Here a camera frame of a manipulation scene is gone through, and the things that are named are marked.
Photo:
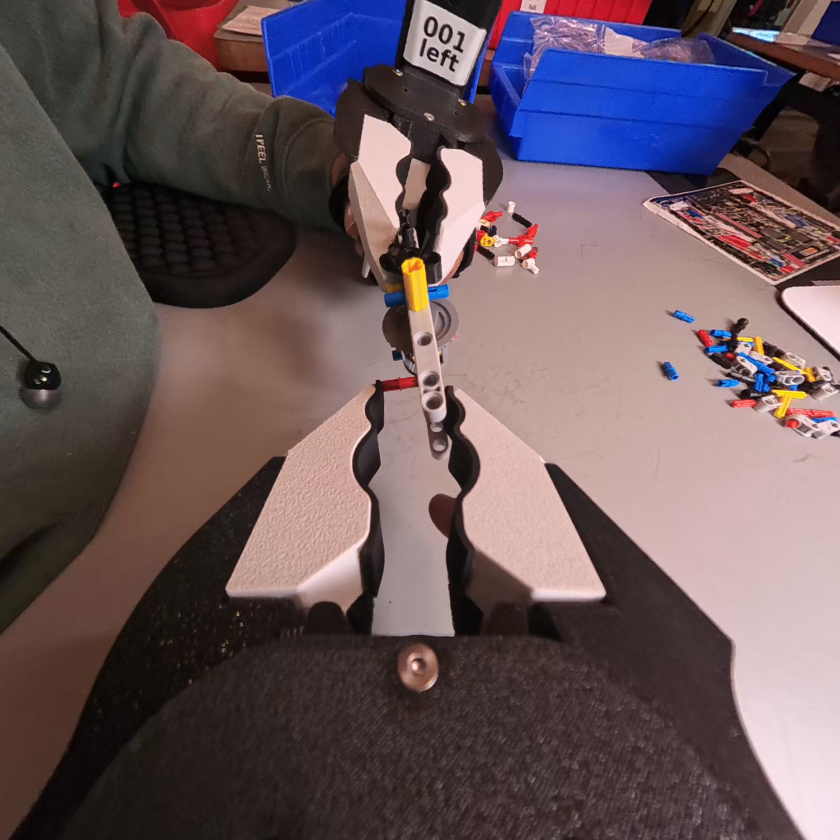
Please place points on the person's right hand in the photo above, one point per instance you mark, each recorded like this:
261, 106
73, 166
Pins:
443, 513

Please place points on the red black chair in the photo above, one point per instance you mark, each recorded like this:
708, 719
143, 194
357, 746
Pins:
197, 26

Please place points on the pile of red white pieces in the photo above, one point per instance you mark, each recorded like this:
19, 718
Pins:
505, 261

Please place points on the lego instruction booklet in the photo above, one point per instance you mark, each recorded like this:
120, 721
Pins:
754, 229

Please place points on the brown background desk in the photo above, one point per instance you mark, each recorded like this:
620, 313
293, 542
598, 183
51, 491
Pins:
787, 56

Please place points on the person's left forearm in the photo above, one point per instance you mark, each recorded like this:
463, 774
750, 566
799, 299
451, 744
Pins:
197, 118

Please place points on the person's left hand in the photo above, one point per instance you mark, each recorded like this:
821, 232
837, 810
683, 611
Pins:
340, 172

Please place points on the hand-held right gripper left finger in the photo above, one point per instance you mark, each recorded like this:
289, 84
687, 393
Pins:
302, 525

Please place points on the red plastic bin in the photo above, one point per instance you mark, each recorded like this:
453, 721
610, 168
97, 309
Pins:
590, 8

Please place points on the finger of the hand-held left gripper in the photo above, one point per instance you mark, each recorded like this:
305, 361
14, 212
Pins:
377, 170
467, 184

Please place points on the red lego axle pin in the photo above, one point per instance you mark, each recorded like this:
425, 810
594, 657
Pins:
394, 384

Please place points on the crumpled clear plastic bag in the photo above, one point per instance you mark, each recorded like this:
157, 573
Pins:
571, 36

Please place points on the grey lego frame assembly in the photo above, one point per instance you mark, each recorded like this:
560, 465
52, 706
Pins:
418, 325

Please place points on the pile of mixed lego pieces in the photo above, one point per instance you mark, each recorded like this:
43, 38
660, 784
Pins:
781, 377

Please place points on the long blue lego pin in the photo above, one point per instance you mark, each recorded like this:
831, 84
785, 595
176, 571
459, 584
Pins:
394, 298

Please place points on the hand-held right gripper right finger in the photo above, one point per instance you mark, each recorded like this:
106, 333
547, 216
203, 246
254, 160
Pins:
531, 525

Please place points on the person's green sweatshirt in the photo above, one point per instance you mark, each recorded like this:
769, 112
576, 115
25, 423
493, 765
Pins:
65, 394

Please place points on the yellow lego connector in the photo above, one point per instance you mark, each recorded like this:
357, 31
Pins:
415, 285

